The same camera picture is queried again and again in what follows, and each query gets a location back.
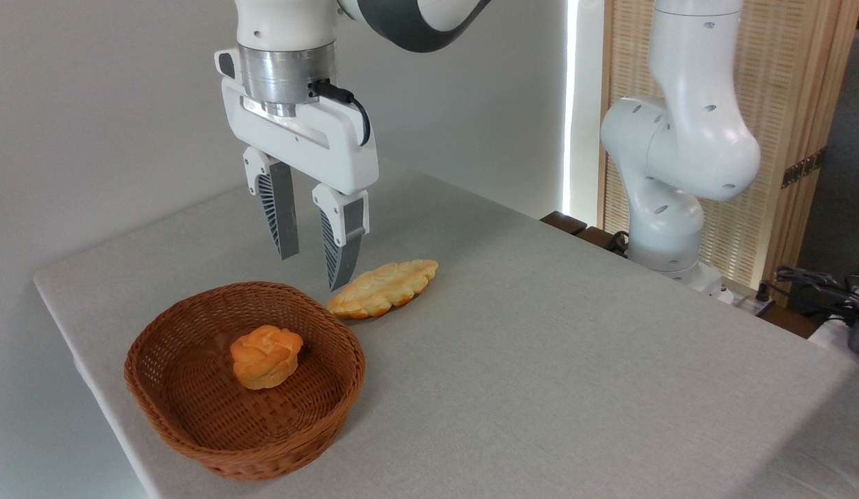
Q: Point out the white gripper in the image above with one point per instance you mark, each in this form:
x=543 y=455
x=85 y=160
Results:
x=319 y=152

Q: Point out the long leaf-shaped bread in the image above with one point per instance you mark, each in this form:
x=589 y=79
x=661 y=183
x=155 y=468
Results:
x=384 y=287

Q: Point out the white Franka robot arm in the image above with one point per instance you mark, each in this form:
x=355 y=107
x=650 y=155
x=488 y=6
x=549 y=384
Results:
x=686 y=138

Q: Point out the round orange bread roll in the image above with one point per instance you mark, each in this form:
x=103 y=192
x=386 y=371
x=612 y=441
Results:
x=267 y=357

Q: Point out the brown wicker basket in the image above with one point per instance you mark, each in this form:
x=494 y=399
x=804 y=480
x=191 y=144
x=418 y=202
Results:
x=194 y=416

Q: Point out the grey tablecloth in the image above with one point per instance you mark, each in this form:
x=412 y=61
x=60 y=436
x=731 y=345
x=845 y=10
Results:
x=540 y=381

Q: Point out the white power strip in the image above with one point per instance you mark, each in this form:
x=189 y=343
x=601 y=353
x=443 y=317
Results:
x=751 y=303

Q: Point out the metal screen hinge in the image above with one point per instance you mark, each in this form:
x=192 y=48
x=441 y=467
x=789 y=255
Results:
x=803 y=168

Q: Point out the bamboo folding screen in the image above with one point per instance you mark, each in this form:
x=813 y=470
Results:
x=790 y=69

